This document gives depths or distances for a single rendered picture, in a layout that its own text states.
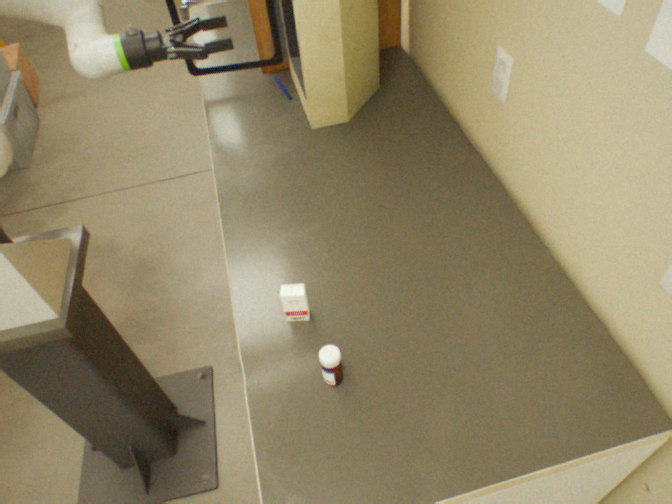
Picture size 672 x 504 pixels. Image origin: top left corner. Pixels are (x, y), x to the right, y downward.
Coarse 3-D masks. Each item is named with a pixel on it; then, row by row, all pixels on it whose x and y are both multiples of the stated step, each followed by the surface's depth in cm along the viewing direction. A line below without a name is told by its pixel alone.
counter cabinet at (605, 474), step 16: (640, 448) 88; (656, 448) 91; (592, 464) 87; (608, 464) 91; (624, 464) 94; (544, 480) 87; (560, 480) 90; (576, 480) 94; (592, 480) 97; (608, 480) 101; (480, 496) 84; (496, 496) 86; (512, 496) 90; (528, 496) 93; (544, 496) 97; (560, 496) 101; (576, 496) 105; (592, 496) 110
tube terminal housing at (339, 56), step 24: (312, 0) 121; (336, 0) 122; (360, 0) 131; (312, 24) 125; (336, 24) 126; (360, 24) 135; (312, 48) 129; (336, 48) 131; (360, 48) 140; (312, 72) 134; (336, 72) 136; (360, 72) 144; (312, 96) 139; (336, 96) 141; (360, 96) 150; (312, 120) 145; (336, 120) 147
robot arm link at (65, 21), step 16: (0, 0) 114; (16, 0) 116; (32, 0) 119; (48, 0) 121; (64, 0) 124; (80, 0) 126; (96, 0) 129; (16, 16) 120; (32, 16) 121; (48, 16) 123; (64, 16) 125; (80, 16) 126; (96, 16) 129
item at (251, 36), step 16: (176, 0) 145; (192, 0) 145; (208, 0) 146; (224, 0) 146; (240, 0) 147; (256, 0) 147; (192, 16) 148; (208, 16) 149; (240, 16) 150; (256, 16) 151; (208, 32) 153; (224, 32) 153; (240, 32) 154; (256, 32) 154; (240, 48) 157; (256, 48) 158; (272, 48) 159; (208, 64) 160; (224, 64) 161
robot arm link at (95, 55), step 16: (80, 32) 126; (96, 32) 128; (80, 48) 126; (96, 48) 126; (112, 48) 127; (80, 64) 127; (96, 64) 127; (112, 64) 129; (128, 64) 130; (96, 80) 132
